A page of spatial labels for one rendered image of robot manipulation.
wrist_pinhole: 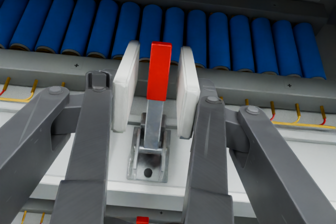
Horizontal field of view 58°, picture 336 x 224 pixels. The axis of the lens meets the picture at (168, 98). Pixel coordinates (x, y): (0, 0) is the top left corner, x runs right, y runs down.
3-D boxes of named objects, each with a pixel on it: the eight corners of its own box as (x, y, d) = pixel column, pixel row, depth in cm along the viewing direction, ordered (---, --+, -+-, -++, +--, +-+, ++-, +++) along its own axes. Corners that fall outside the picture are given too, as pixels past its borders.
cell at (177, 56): (183, 22, 29) (180, 76, 26) (164, 20, 29) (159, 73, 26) (185, 7, 28) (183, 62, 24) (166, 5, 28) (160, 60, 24)
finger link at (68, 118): (105, 140, 14) (40, 134, 14) (121, 92, 18) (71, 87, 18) (106, 112, 13) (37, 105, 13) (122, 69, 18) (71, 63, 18)
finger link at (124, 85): (124, 134, 16) (110, 133, 16) (137, 80, 22) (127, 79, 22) (128, 82, 14) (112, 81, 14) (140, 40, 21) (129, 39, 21)
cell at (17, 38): (54, 7, 29) (34, 60, 25) (35, 5, 29) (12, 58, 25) (50, -9, 27) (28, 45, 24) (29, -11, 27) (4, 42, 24)
